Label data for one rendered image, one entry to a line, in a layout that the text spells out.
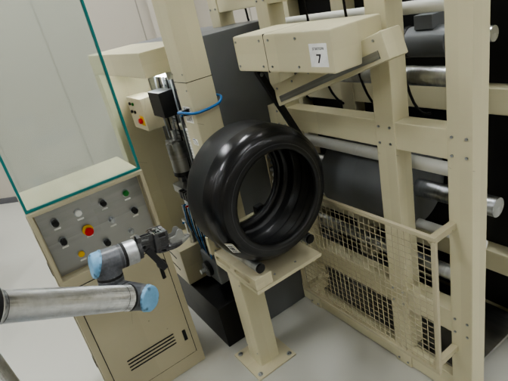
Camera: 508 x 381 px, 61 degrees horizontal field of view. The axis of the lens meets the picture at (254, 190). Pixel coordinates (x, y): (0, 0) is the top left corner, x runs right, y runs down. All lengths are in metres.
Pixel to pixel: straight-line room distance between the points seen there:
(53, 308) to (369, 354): 1.83
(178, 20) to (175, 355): 1.82
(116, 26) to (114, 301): 4.24
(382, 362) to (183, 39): 1.93
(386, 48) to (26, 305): 1.30
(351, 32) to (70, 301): 1.21
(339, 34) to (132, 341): 1.86
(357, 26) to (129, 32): 3.96
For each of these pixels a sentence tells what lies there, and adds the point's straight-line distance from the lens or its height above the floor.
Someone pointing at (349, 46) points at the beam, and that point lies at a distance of 1.58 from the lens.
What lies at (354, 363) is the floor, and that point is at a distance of 2.64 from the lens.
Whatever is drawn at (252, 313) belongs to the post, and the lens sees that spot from 2.45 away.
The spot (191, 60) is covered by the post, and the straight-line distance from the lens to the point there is 1.92.
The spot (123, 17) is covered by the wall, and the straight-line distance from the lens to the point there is 5.32.
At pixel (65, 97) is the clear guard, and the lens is 2.10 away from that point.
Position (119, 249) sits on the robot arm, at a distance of 1.60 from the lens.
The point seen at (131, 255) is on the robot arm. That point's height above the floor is 1.20.
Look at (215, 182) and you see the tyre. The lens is 1.62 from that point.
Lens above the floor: 1.94
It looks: 24 degrees down
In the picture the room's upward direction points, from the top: 13 degrees counter-clockwise
